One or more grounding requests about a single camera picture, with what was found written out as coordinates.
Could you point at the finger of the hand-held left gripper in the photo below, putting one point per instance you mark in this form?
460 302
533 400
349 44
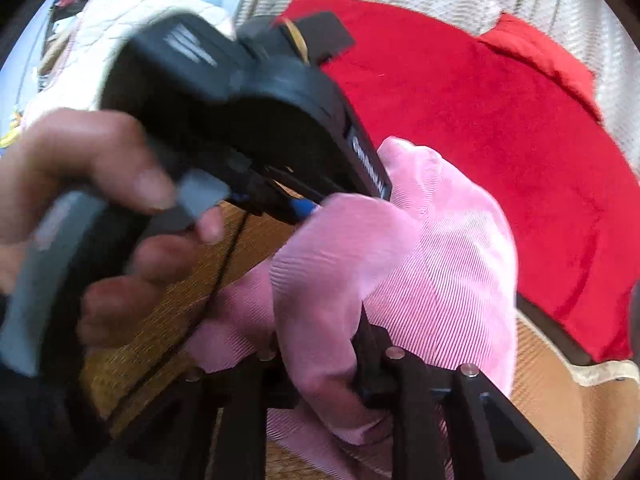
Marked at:
280 205

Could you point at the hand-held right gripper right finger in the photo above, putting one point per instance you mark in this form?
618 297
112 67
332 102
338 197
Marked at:
425 410

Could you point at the white quilted pillow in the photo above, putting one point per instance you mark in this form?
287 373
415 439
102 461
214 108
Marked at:
120 20

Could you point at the person's left hand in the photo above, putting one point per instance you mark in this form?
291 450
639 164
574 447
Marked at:
75 155

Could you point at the woven bamboo mat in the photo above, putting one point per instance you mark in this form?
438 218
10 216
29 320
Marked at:
165 310

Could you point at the red blanket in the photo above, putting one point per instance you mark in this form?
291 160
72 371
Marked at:
475 135

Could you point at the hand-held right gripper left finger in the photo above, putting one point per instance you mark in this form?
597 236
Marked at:
240 410

